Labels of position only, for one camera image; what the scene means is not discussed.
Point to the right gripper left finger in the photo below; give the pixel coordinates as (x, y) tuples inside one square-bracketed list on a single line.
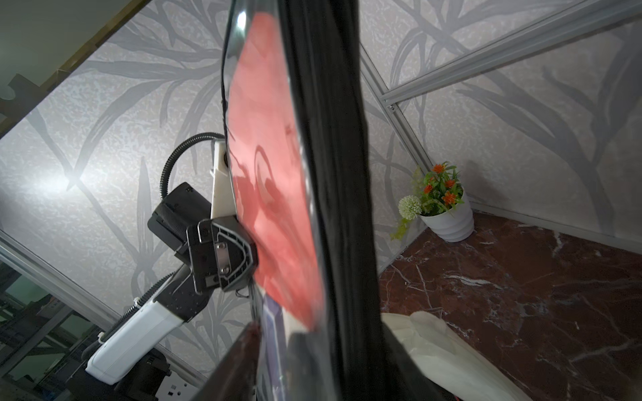
[(235, 376)]

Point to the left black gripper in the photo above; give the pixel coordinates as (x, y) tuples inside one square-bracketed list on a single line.
[(219, 252)]

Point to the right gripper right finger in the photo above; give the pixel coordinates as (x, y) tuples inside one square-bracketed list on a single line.
[(407, 379)]

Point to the cream canvas tote bag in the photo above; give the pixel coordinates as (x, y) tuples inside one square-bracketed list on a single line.
[(448, 361)]

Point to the clear case red paddle set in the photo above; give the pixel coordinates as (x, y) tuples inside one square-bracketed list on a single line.
[(298, 150)]

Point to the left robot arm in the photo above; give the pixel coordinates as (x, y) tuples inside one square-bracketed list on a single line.
[(166, 306)]

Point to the potted plant white pot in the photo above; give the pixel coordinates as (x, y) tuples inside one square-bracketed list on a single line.
[(439, 200)]

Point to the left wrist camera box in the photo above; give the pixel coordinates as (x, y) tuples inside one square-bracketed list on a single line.
[(223, 201)]

